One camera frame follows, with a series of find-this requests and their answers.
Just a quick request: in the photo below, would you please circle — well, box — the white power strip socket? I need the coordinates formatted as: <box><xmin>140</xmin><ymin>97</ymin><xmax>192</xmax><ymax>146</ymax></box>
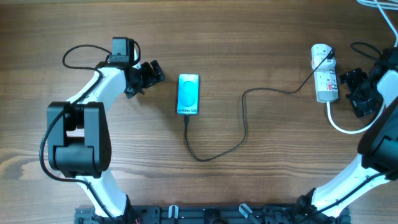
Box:
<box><xmin>313</xmin><ymin>69</ymin><xmax>338</xmax><ymax>103</ymax></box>

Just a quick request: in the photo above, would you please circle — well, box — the black charger cable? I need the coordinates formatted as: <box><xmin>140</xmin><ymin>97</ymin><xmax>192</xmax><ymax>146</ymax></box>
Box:
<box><xmin>183</xmin><ymin>48</ymin><xmax>336</xmax><ymax>162</ymax></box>

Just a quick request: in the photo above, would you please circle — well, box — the white charger plug adapter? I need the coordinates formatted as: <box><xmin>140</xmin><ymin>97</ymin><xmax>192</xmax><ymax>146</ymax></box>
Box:
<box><xmin>311</xmin><ymin>44</ymin><xmax>336</xmax><ymax>72</ymax></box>

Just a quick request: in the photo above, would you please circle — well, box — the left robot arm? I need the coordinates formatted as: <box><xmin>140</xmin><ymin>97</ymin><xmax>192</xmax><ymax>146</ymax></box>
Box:
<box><xmin>39</xmin><ymin>37</ymin><xmax>165</xmax><ymax>223</ymax></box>

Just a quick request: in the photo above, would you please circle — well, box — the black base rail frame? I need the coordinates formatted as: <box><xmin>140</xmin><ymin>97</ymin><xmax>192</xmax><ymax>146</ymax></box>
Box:
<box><xmin>73</xmin><ymin>203</ymin><xmax>352</xmax><ymax>224</ymax></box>

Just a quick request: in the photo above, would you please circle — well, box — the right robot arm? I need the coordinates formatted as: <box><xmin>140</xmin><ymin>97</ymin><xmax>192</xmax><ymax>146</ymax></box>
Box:
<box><xmin>292</xmin><ymin>47</ymin><xmax>397</xmax><ymax>223</ymax></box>

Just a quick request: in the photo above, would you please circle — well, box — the blue Galaxy smartphone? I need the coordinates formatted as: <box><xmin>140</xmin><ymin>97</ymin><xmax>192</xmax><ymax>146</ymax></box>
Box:
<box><xmin>177</xmin><ymin>73</ymin><xmax>200</xmax><ymax>115</ymax></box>

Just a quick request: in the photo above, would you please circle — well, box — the white power strip cord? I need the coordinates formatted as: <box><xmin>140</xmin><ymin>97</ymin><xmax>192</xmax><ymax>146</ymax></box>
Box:
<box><xmin>325</xmin><ymin>0</ymin><xmax>398</xmax><ymax>135</ymax></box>

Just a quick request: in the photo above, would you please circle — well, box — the white cables top right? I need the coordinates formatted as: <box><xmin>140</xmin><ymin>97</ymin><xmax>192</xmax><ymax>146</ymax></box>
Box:
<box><xmin>356</xmin><ymin>0</ymin><xmax>398</xmax><ymax>11</ymax></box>

